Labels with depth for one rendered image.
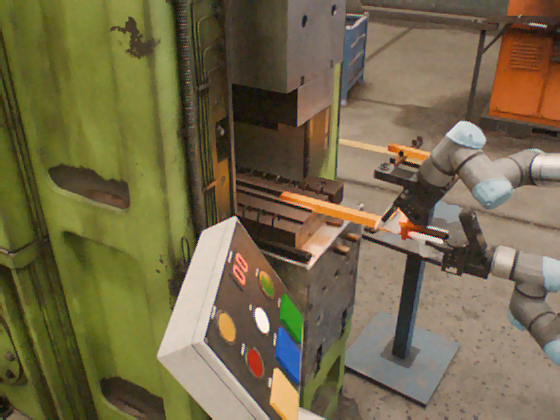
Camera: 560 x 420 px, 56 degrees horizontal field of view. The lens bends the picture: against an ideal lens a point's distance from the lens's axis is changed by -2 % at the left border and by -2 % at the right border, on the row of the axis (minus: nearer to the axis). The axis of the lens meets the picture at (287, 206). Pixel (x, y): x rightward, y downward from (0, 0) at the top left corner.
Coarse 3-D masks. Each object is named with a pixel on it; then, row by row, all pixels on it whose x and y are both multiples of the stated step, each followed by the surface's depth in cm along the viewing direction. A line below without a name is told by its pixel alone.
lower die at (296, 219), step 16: (240, 176) 164; (240, 192) 155; (256, 192) 153; (304, 192) 155; (240, 208) 150; (256, 208) 148; (272, 208) 148; (288, 208) 148; (304, 208) 147; (288, 224) 143; (304, 224) 143; (320, 224) 154; (288, 240) 141; (304, 240) 146
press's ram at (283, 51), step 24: (240, 0) 111; (264, 0) 109; (288, 0) 106; (312, 0) 115; (336, 0) 126; (240, 24) 114; (264, 24) 111; (288, 24) 109; (312, 24) 118; (336, 24) 129; (240, 48) 116; (264, 48) 114; (288, 48) 111; (312, 48) 121; (336, 48) 133; (240, 72) 119; (264, 72) 116; (288, 72) 114; (312, 72) 124
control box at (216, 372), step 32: (224, 224) 103; (224, 256) 93; (256, 256) 105; (192, 288) 89; (224, 288) 88; (256, 288) 99; (192, 320) 80; (256, 320) 93; (160, 352) 78; (192, 352) 76; (224, 352) 79; (192, 384) 80; (224, 384) 79; (256, 384) 84; (224, 416) 83; (256, 416) 82
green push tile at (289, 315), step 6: (282, 300) 107; (288, 300) 108; (282, 306) 105; (288, 306) 107; (294, 306) 110; (282, 312) 104; (288, 312) 106; (294, 312) 109; (282, 318) 103; (288, 318) 104; (294, 318) 107; (300, 318) 110; (288, 324) 103; (294, 324) 106; (300, 324) 109; (288, 330) 104; (294, 330) 105; (300, 330) 107; (294, 336) 105; (300, 336) 106; (300, 342) 105
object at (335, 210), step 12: (288, 192) 152; (312, 204) 146; (324, 204) 146; (336, 204) 146; (336, 216) 144; (348, 216) 142; (360, 216) 141; (372, 216) 141; (408, 228) 135; (420, 228) 135
